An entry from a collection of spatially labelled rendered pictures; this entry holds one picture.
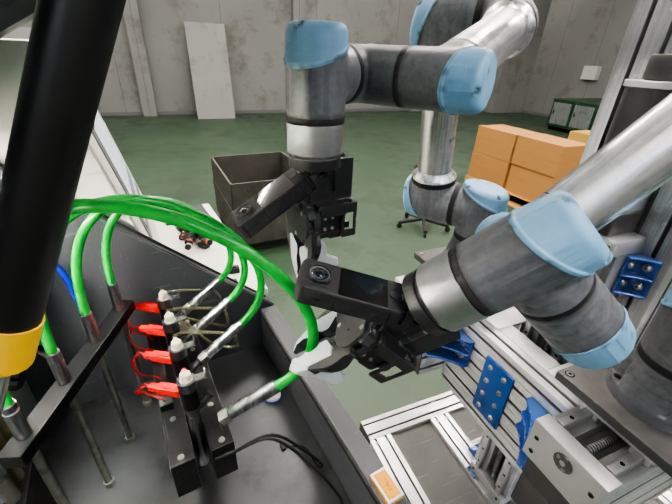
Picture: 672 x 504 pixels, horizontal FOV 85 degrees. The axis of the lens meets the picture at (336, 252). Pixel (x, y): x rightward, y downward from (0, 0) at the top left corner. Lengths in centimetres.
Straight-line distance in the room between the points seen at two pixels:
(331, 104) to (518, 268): 28
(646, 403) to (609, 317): 42
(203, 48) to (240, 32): 107
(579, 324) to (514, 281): 8
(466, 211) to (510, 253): 67
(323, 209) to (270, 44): 1038
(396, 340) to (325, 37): 34
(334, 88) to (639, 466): 76
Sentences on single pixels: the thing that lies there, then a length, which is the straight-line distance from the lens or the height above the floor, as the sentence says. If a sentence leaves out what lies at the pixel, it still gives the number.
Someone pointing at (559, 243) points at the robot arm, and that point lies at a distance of 33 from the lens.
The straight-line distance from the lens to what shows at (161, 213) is 40.
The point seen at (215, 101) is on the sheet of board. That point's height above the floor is 38.
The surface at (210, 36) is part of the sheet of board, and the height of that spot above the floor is 174.
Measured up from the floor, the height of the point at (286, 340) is 95.
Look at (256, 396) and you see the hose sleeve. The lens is 54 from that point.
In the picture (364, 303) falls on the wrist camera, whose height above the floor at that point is 134.
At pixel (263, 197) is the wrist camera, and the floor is 138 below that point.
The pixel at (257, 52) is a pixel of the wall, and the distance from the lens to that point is 1077.
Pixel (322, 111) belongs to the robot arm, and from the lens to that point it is 47.
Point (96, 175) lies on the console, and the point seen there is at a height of 133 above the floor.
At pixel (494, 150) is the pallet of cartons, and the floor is 56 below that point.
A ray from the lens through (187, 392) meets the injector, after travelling 65.
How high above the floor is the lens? 155
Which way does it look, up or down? 29 degrees down
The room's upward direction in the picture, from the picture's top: 3 degrees clockwise
